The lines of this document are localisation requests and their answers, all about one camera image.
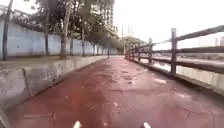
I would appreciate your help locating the robot's own part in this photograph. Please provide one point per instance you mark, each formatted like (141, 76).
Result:
(145, 125)
(76, 124)

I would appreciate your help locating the tall pale building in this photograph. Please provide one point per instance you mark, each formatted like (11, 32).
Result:
(107, 13)

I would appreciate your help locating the concrete kerb under fence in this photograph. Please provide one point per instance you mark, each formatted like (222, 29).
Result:
(206, 78)

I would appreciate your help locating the long blue grey wall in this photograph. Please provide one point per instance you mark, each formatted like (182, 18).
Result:
(25, 43)

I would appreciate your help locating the pale distant building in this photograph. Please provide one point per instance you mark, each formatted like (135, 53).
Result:
(208, 41)

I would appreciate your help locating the red stone pattern path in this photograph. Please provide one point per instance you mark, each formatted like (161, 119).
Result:
(126, 90)

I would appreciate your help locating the distant trees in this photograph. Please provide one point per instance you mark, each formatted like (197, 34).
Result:
(133, 40)

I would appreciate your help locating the dark wooden rail fence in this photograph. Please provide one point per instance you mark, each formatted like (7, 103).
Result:
(173, 50)

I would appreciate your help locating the row of trees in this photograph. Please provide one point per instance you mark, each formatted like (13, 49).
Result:
(65, 33)

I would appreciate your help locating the low concrete wall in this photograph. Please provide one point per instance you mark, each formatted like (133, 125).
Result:
(40, 76)

